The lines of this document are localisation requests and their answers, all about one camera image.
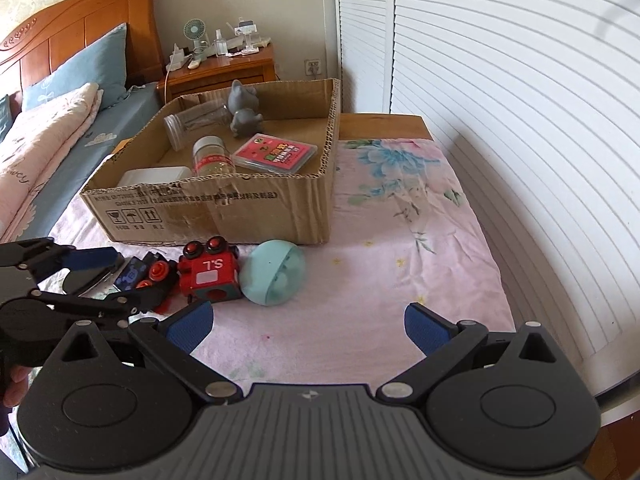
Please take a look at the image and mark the white phone stand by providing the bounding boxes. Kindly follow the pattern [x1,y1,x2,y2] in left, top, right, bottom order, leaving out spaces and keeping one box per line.
[227,20,264,55]

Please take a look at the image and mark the red toy train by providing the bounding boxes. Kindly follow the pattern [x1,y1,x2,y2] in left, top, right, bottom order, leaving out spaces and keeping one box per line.
[178,235,242,304]

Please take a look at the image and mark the wooden bed headboard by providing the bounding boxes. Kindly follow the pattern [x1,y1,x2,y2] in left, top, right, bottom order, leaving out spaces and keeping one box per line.
[1,0,164,113]

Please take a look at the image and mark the red card pack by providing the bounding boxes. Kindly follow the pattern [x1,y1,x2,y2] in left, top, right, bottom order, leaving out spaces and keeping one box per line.
[231,133,318,174]

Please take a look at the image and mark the light blue egg-shaped object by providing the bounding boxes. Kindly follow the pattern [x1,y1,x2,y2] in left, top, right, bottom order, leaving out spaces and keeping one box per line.
[240,240,306,307]

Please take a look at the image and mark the jar with red label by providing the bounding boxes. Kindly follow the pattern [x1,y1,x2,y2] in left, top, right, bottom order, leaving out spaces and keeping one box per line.
[192,136,235,177]

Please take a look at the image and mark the person's left hand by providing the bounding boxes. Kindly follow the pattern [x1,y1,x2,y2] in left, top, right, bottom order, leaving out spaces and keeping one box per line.
[1,365,32,408]

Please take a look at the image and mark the blue pillow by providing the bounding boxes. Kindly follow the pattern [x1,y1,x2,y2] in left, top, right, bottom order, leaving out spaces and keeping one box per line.
[22,23,127,110]

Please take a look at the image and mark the white louvered closet doors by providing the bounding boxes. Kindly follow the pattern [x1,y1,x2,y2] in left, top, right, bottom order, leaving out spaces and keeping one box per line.
[336,0,639,393]

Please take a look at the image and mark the wooden nightstand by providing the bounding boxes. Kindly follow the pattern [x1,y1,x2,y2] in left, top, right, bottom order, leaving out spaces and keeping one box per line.
[156,44,277,103]

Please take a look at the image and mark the blue bed sheet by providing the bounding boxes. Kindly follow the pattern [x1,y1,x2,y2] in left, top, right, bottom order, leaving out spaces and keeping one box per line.
[10,82,160,240]

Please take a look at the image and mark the grey plush toy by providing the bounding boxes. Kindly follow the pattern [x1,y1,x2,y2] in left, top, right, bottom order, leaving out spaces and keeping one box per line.
[227,79,264,138]

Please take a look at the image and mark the small green desk fan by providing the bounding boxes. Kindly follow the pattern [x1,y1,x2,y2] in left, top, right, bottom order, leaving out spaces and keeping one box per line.
[183,18,209,61]

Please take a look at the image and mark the floral pink tablecloth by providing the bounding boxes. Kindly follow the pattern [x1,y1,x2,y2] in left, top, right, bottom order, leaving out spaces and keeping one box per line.
[37,138,518,396]

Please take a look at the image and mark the pink quilt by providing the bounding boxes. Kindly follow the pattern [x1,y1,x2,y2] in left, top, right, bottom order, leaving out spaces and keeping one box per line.
[1,82,103,242]

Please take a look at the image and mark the cardboard box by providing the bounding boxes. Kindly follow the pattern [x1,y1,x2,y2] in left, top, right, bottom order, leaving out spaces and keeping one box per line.
[80,79,342,246]

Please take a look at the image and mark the white power strip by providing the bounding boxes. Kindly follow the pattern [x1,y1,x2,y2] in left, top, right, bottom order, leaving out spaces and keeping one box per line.
[166,44,191,73]

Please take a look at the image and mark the clear spray bottle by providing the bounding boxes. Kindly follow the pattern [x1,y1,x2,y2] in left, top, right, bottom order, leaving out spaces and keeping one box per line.
[215,29,228,56]

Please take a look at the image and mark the white flat box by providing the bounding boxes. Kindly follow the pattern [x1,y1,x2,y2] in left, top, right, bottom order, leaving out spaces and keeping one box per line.
[116,166,192,188]

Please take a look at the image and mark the black glasses case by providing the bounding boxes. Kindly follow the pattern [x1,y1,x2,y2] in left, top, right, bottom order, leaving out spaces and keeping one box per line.
[62,254,125,296]

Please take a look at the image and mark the wall power outlet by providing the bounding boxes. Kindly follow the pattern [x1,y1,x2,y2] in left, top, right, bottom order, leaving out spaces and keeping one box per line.
[305,58,322,78]

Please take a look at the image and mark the empty clear plastic jar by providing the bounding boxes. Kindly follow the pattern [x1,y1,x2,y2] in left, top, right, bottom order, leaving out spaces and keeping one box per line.
[164,101,231,152]

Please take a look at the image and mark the black toy train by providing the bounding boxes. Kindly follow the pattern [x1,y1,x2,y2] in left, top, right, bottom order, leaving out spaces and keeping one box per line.
[114,252,171,292]

